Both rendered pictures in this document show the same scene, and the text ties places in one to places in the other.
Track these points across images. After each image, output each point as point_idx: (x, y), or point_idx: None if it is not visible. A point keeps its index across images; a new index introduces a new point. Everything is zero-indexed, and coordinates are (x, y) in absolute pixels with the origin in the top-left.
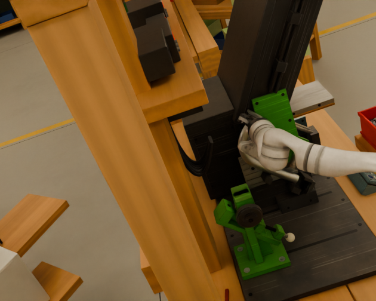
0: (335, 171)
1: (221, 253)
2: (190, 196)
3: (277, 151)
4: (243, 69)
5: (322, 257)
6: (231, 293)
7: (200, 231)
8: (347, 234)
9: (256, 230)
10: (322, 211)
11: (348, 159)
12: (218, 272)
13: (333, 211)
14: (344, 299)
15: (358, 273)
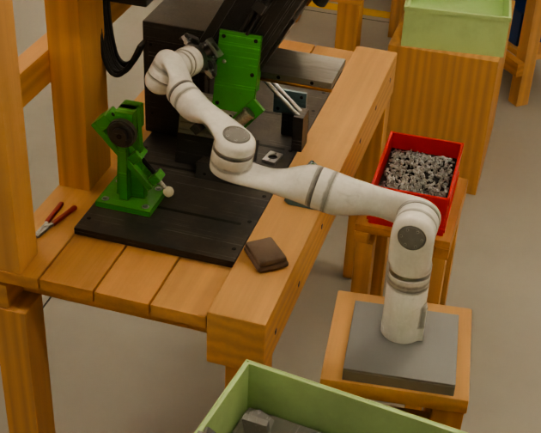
0: (185, 112)
1: (104, 179)
2: (80, 84)
3: (158, 71)
4: None
5: (184, 226)
6: (76, 212)
7: (79, 130)
8: (227, 222)
9: (130, 157)
10: (232, 195)
11: (198, 106)
12: (84, 192)
13: (242, 200)
14: (163, 265)
15: (196, 252)
